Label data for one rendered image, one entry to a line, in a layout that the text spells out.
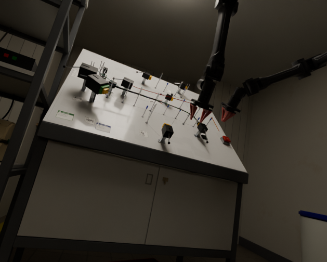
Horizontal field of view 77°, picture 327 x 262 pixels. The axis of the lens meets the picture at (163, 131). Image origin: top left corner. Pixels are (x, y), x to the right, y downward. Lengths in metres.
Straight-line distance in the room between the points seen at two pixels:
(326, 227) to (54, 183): 1.82
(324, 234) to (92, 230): 1.62
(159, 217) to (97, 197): 0.33
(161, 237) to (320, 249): 1.27
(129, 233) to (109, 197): 0.20
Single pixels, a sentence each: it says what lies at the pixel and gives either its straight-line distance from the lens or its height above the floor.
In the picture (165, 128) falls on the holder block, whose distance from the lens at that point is 1.09.
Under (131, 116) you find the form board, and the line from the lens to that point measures 1.24.
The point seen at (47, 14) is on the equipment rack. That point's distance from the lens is 1.38.
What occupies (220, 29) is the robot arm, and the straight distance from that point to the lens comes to 1.12.
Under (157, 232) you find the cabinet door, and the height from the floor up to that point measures 0.46.
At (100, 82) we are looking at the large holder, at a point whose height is 1.14.
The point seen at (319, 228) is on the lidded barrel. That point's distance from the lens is 2.05.
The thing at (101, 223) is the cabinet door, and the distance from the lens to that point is 1.08.
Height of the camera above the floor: 0.72
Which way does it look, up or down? 13 degrees up
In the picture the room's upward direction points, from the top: 11 degrees clockwise
